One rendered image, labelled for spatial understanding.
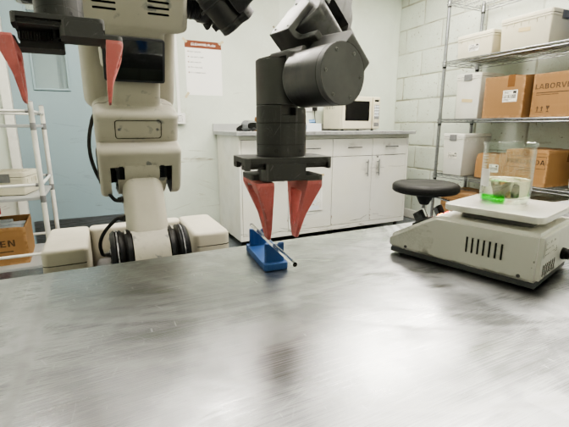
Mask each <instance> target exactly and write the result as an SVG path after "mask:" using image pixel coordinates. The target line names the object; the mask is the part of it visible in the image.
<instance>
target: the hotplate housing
mask: <svg viewBox="0 0 569 427"><path fill-rule="evenodd" d="M389 243H390V244H391V245H392V246H391V248H390V250H392V251H395V252H401V253H404V254H407V255H411V256H413V257H417V258H422V259H426V260H428V261H432V262H435V263H441V264H443V265H447V266H451V267H453V268H457V269H462V270H466V271H468V272H472V273H475V274H478V275H483V276H487V277H490V278H493V279H497V280H502V281H505V282H508V283H512V284H515V285H518V286H523V287H527V288H530V289H534V288H536V287H537V286H538V285H540V284H541V283H542V282H543V281H545V280H546V279H547V278H549V277H550V276H551V275H552V274H553V273H554V272H555V271H557V270H558V269H559V268H561V267H562V266H563V265H564V263H565V261H566V260H568V259H569V217H563V216H561V217H560V218H558V219H555V220H553V221H551V222H549V223H548V224H546V225H534V224H529V223H523V222H518V221H512V220H507V219H497V218H492V217H487V216H482V215H476V214H471V213H462V212H457V211H451V212H448V213H443V214H441V215H438V216H434V217H432V218H430V219H426V220H424V221H422V222H420V223H417V224H414V225H411V226H409V227H406V228H405V229H402V230H398V231H396V232H394V233H393V235H392V236H391V237H390V239H389Z"/></svg>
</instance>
